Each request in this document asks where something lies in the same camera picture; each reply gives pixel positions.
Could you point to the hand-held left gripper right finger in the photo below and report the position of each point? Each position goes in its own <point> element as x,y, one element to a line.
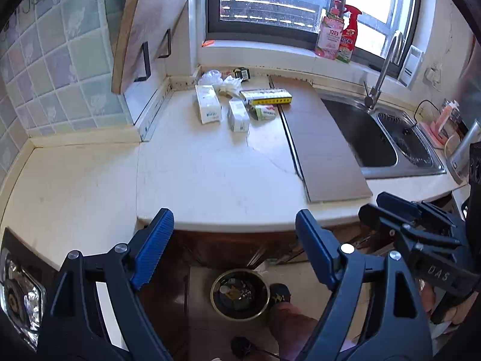
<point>312,250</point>

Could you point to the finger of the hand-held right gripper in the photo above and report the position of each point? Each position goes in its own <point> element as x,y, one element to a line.
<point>398,205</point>
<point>375,216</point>

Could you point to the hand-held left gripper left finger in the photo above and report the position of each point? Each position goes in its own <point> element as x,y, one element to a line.
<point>156,246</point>

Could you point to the black round trash bin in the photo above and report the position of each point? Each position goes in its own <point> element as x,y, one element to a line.
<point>259,301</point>

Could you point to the green white small box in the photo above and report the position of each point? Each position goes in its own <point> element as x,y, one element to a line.
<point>264,112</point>

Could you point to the large white box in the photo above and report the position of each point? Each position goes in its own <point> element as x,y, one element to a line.
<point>208,104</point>

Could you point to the long yellow green box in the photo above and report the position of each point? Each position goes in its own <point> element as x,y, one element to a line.
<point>266,96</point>

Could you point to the clear plastic bag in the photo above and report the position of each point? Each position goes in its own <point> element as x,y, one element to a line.
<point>230,85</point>

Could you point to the person's right hand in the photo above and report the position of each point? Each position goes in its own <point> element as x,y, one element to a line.
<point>427,299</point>

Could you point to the silver appliance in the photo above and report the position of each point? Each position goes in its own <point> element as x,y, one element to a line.
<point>462,154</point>

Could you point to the pink tray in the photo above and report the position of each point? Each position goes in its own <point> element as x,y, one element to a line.
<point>432,135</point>

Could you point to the black yellow shoe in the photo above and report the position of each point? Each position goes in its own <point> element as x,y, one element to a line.
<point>240,348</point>
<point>280,294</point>

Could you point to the pink pump bottle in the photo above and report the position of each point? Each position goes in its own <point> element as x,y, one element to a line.
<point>447,118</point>

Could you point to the steel sink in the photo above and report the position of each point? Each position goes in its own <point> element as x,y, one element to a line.
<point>364,139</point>

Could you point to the brown cardboard sheet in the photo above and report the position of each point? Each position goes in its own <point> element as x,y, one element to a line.
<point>319,143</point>

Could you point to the steel faucet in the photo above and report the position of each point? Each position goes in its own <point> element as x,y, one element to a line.
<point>380,75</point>

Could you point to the gas stove burner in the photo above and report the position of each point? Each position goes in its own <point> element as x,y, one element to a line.
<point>18,293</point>

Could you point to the red spray bottle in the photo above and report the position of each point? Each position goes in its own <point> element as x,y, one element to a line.
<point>347,39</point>

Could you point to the pink dish soap bottle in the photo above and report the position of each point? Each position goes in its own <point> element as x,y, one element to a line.
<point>329,35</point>

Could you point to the white wall socket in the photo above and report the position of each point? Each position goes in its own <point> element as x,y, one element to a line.
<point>433,75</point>

